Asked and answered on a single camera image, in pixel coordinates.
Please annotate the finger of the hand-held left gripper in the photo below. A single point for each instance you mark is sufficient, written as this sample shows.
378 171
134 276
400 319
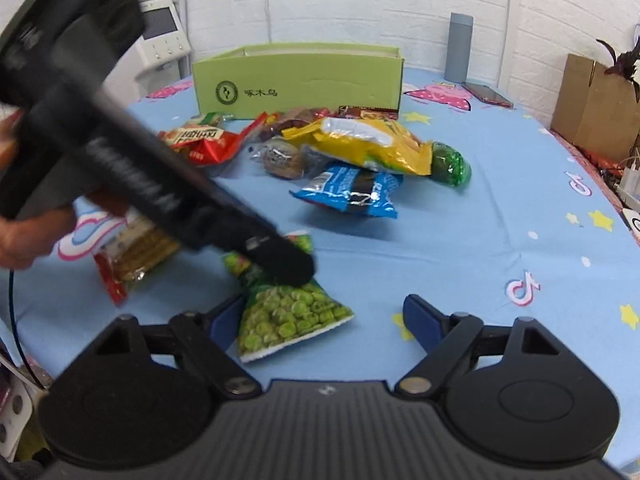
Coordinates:
280 260

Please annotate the white power strip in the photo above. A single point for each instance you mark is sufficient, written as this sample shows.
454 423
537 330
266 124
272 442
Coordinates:
631 197

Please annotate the blue snack packet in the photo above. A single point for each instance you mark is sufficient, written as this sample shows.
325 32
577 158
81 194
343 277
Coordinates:
340 195

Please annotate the yellow snack bag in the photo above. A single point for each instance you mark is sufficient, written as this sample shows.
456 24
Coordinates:
370 150

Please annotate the person's left hand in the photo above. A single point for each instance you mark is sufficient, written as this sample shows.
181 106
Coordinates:
30 240

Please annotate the white charger plug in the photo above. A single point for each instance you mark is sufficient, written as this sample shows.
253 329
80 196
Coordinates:
631 172

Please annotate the dark purple plant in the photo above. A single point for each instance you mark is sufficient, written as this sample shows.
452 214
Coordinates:
625 67

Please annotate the clear packet yellow crackers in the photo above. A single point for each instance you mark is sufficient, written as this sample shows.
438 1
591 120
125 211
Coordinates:
135 257

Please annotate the white device with screen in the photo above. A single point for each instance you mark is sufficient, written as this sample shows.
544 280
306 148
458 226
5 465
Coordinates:
165 50

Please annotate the green pea packet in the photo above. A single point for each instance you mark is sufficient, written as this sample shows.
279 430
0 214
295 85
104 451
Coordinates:
285 317

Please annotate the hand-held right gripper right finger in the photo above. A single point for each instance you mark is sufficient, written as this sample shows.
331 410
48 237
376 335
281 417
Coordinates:
425 322

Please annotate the green cardboard box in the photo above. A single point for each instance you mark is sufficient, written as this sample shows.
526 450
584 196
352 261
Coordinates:
300 85

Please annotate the smartphone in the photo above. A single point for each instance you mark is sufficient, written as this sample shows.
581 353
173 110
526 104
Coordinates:
487 95

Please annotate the checked red cloth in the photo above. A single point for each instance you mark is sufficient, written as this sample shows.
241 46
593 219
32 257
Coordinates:
590 162

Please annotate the brown cardboard box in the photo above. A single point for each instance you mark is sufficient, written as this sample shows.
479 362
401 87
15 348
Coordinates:
590 105

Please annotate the grey bottle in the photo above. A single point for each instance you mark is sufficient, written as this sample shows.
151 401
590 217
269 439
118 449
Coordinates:
460 47

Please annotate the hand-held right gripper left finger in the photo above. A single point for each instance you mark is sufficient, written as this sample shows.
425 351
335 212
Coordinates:
225 317

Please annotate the small green shiny packet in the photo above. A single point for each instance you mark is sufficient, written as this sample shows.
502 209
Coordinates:
455 165

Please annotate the red snack packet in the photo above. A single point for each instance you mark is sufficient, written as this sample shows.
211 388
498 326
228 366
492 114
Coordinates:
200 142

